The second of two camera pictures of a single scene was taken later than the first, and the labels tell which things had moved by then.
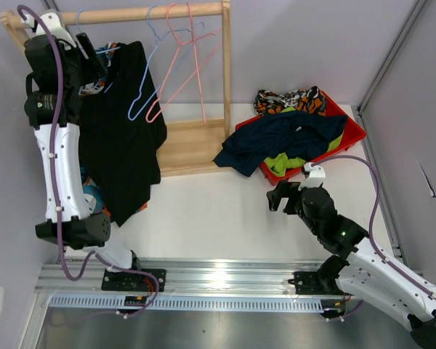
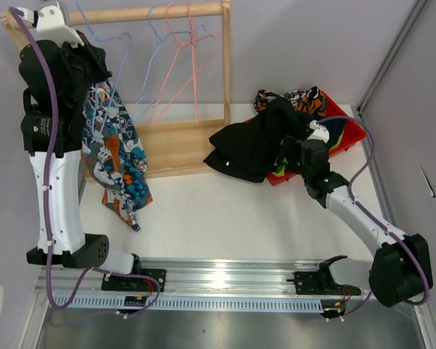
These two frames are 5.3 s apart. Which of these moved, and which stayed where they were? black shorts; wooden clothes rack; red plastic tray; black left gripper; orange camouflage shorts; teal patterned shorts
Moved: black shorts; teal patterned shorts
Stayed: wooden clothes rack; red plastic tray; orange camouflage shorts; black left gripper
